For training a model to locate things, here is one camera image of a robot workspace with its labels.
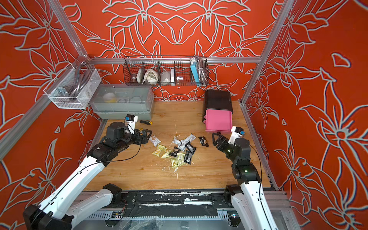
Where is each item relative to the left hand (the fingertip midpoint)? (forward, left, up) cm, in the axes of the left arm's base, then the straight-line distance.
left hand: (145, 129), depth 76 cm
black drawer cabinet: (+31, -43, -5) cm, 53 cm away
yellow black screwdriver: (+19, +7, -19) cm, 27 cm away
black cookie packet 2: (-5, -24, -21) cm, 32 cm away
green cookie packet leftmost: (-2, -5, -21) cm, 22 cm away
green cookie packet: (-4, -10, -20) cm, 23 cm away
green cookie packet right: (-6, -20, -20) cm, 29 cm away
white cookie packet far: (+10, -25, -22) cm, 35 cm away
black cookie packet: (+1, -25, -19) cm, 32 cm away
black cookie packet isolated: (+7, -34, -20) cm, 40 cm away
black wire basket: (+43, -6, +10) cm, 44 cm away
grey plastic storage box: (+26, +29, -6) cm, 40 cm away
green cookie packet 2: (-9, -16, -21) cm, 28 cm away
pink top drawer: (+16, -44, -9) cm, 47 cm away
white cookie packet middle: (+3, -20, -20) cm, 29 cm away
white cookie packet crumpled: (+6, -15, -20) cm, 26 cm away
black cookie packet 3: (-3, -15, -20) cm, 25 cm away
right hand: (-1, -36, -1) cm, 36 cm away
